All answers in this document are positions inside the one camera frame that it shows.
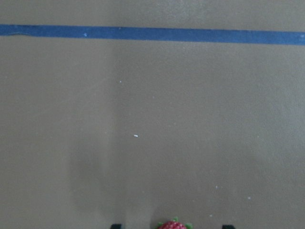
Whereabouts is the red strawberry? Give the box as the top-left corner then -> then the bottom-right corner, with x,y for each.
156,217 -> 193,229

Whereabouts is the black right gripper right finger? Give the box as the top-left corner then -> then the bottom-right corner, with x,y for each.
222,225 -> 235,229

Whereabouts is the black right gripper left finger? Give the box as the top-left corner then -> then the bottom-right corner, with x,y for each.
110,224 -> 122,229

